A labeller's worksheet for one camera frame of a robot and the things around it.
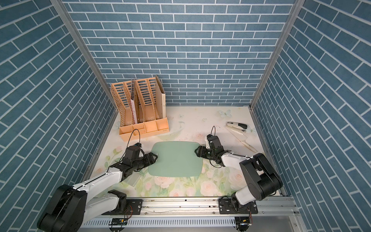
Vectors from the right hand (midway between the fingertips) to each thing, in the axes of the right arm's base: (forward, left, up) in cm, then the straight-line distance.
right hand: (198, 152), depth 92 cm
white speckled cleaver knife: (+16, -31, -3) cm, 35 cm away
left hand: (-7, +25, +1) cm, 26 cm away
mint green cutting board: (-5, +14, -2) cm, 15 cm away
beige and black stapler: (+21, -30, +2) cm, 37 cm away
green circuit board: (-39, +38, -4) cm, 55 cm away
